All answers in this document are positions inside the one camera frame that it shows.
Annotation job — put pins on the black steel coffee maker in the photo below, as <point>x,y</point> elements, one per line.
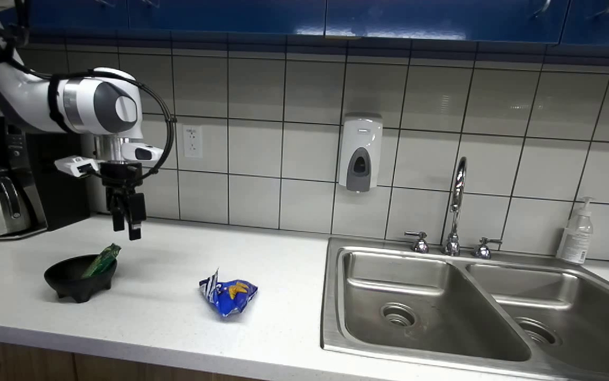
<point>52,182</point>

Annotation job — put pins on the white wall soap dispenser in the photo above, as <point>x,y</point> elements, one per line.
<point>357,154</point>

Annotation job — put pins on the green packet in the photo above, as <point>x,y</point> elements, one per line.
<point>102,261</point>

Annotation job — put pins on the blue cabinet door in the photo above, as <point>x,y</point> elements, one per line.
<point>508,19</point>
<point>607,24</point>
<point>386,18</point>
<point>248,12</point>

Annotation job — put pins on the black bowl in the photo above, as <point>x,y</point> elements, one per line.
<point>72,278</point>

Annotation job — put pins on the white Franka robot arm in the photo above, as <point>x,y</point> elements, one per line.
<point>85,102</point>

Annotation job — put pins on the clear pump soap bottle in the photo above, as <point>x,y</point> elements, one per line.
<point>576,235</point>

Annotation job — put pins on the stainless steel double sink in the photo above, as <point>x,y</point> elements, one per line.
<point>460,309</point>

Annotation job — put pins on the white wall power outlet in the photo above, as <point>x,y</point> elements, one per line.
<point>193,139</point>

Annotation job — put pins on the blue chip packet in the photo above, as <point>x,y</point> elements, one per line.
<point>230,297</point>

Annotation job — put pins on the chrome gooseneck faucet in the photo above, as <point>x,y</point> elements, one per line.
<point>457,190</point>

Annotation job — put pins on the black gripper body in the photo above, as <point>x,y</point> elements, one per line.
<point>121,182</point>

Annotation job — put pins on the wooden drawer front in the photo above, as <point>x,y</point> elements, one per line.
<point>30,360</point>

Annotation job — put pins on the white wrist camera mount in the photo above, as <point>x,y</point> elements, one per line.
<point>75,165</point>

